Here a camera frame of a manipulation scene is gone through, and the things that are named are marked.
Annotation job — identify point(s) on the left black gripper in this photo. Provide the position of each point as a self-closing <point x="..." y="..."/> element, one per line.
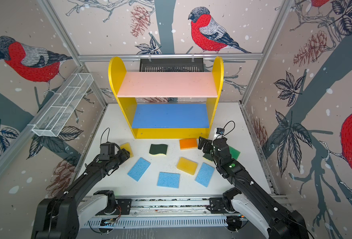
<point x="124" y="155"/>

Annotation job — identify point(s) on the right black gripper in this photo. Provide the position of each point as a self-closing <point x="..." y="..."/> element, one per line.
<point x="208" y="144"/>

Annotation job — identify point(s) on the plain yellow sponge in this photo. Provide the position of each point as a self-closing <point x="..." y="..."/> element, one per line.
<point x="128" y="148"/>

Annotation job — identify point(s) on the dark green wavy sponge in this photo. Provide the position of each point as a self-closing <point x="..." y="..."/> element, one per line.
<point x="156" y="149"/>
<point x="208" y="157"/>

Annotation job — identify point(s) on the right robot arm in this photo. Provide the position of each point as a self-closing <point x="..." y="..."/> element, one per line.
<point x="249" y="199"/>

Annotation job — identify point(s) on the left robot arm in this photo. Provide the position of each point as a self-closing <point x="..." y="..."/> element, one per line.
<point x="57" y="218"/>

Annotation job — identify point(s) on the yellow shelf unit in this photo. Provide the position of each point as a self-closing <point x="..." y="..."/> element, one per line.
<point x="167" y="120"/>

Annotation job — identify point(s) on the orange sponge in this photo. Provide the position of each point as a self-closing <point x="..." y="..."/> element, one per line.
<point x="188" y="143"/>

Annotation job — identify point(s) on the left blue sponge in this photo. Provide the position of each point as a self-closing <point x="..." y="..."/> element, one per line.
<point x="138" y="170"/>

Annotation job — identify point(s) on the blue sponge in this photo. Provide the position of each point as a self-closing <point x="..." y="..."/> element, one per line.
<point x="169" y="180"/>
<point x="138" y="170"/>
<point x="205" y="174"/>

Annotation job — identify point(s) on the yellow orange-tinted sponge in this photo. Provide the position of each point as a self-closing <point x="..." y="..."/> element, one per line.
<point x="187" y="166"/>

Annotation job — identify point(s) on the right blue sponge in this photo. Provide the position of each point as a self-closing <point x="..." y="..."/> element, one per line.
<point x="205" y="174"/>

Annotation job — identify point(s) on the bright green flat sponge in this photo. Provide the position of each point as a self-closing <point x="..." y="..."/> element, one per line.
<point x="234" y="153"/>

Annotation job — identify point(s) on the middle blue sponge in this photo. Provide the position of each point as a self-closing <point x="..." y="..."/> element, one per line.
<point x="169" y="180"/>

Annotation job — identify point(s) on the black perforated metal tray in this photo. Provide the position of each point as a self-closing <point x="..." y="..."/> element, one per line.
<point x="172" y="65"/>

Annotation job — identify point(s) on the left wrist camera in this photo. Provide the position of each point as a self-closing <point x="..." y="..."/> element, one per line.
<point x="107" y="148"/>

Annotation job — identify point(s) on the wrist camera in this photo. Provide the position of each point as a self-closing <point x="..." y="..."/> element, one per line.
<point x="107" y="148"/>
<point x="220" y="131"/>

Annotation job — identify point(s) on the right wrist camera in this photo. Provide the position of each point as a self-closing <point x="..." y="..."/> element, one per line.
<point x="220" y="131"/>

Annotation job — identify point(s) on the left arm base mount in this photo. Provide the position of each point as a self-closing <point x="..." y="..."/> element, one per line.
<point x="120" y="207"/>

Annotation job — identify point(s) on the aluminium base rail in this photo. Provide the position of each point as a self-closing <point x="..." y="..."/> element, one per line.
<point x="148" y="207"/>

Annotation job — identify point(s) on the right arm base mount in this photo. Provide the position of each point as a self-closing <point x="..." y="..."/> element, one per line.
<point x="219" y="206"/>

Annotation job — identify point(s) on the white wire mesh basket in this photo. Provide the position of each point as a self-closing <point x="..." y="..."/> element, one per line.
<point x="60" y="111"/>

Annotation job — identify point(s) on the horizontal aluminium frame bar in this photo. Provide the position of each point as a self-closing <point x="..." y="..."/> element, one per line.
<point x="150" y="57"/>

